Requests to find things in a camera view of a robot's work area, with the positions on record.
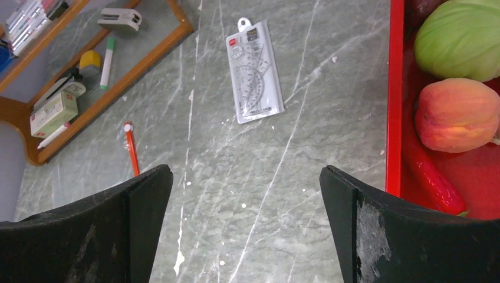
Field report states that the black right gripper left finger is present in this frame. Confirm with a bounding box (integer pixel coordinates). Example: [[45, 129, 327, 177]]
[[1, 164, 173, 282]]

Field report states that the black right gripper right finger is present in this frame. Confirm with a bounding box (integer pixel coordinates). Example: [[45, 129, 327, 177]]
[[319, 166, 499, 282]]

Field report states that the clear zip bag orange zipper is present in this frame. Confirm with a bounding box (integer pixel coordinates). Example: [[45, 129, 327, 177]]
[[124, 121, 140, 176]]

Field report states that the orange peach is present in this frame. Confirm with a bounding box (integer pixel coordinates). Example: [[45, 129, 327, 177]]
[[414, 78, 499, 153]]

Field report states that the red chili pepper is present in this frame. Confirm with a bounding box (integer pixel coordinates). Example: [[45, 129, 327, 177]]
[[402, 101, 469, 218]]

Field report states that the red plastic bin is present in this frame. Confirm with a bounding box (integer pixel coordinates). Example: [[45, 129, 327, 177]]
[[386, 1, 499, 220]]

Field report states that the pink white marker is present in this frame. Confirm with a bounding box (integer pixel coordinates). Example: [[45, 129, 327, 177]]
[[37, 122, 71, 150]]

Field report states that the green white staples box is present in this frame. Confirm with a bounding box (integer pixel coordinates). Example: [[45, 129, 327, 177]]
[[29, 91, 78, 139]]

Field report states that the black white stapler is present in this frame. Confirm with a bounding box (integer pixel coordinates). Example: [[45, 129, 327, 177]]
[[32, 67, 87, 113]]

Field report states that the yellow grey eraser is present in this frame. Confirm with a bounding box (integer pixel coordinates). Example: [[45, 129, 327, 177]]
[[79, 50, 101, 71]]

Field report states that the wooden three-tier shelf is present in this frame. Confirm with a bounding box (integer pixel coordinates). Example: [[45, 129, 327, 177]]
[[1, 0, 194, 166]]

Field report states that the ruler set clear package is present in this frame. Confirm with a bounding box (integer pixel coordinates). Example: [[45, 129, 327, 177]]
[[225, 17, 285, 124]]

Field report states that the green white marker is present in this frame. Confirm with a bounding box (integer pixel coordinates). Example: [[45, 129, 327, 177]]
[[100, 37, 115, 90]]

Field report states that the green cabbage near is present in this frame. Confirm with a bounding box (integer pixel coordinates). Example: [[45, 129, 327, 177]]
[[413, 1, 499, 82]]

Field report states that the marker pen set pack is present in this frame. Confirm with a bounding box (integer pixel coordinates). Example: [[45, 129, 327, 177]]
[[4, 1, 69, 57]]

